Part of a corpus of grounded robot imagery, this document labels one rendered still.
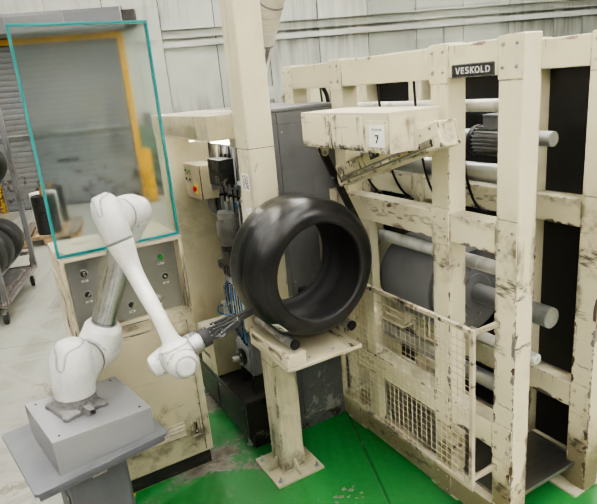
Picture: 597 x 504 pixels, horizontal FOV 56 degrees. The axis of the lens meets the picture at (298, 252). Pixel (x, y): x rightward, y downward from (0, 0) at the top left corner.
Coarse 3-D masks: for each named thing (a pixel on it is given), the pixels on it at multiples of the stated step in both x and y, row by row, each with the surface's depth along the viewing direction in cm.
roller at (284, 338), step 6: (258, 318) 249; (258, 324) 248; (264, 324) 243; (270, 330) 238; (276, 330) 235; (276, 336) 233; (282, 336) 229; (288, 336) 227; (282, 342) 230; (288, 342) 225; (294, 342) 223; (294, 348) 224
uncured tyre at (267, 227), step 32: (256, 224) 218; (288, 224) 210; (320, 224) 250; (352, 224) 224; (256, 256) 210; (352, 256) 249; (256, 288) 212; (320, 288) 257; (352, 288) 245; (288, 320) 219; (320, 320) 226
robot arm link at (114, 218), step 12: (96, 204) 196; (108, 204) 197; (120, 204) 201; (96, 216) 196; (108, 216) 196; (120, 216) 198; (132, 216) 205; (96, 228) 199; (108, 228) 196; (120, 228) 198; (108, 240) 198; (120, 240) 198
